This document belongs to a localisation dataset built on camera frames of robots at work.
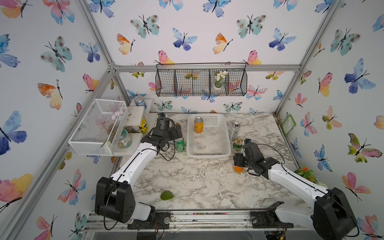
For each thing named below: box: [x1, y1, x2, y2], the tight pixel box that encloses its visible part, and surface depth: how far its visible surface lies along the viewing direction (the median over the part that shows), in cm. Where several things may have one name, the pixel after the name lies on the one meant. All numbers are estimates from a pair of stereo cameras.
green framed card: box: [280, 114, 297, 136], surface depth 113 cm
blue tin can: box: [134, 95, 146, 106], surface depth 100 cm
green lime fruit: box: [160, 190, 174, 201], surface depth 82 cm
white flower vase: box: [213, 70, 229, 90], surface depth 91 cm
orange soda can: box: [194, 117, 204, 134], surface depth 104 cm
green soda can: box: [175, 137, 186, 152], surface depth 95 cm
